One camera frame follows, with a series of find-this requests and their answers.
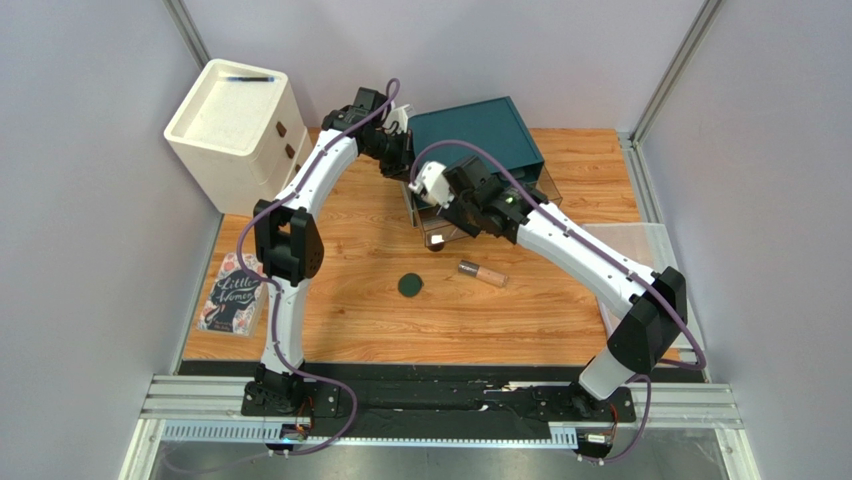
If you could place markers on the white drawer cabinet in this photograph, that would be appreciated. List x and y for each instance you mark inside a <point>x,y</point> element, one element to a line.
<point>241,142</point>

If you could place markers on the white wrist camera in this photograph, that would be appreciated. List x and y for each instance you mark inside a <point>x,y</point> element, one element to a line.
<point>431,185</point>
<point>397,120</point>

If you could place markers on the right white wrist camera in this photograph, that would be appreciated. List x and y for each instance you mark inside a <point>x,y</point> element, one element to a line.
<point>431,185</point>

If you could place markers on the Little Women book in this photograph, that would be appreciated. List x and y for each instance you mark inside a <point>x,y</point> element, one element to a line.
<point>236,298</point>

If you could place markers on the teal drawer organizer box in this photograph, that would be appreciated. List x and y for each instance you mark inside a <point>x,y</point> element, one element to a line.
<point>494,126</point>

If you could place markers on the peach lip gloss tube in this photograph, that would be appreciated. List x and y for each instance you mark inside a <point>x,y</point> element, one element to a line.
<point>482,273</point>

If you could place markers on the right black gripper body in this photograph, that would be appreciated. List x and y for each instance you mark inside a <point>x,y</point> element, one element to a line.
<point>450,209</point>

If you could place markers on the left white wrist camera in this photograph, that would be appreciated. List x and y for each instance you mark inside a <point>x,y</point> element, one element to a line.
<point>397,120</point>

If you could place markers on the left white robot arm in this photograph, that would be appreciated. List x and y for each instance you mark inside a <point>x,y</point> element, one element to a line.
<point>289,245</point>

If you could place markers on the dark green round compact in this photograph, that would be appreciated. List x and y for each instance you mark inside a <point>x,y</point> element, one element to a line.
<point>410,285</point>

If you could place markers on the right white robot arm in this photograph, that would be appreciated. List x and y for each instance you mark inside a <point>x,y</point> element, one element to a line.
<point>652,305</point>

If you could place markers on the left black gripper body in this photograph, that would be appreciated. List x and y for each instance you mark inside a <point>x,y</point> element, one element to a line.
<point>394,153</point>

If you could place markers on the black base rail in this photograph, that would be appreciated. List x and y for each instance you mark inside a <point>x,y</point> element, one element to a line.
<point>330,390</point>

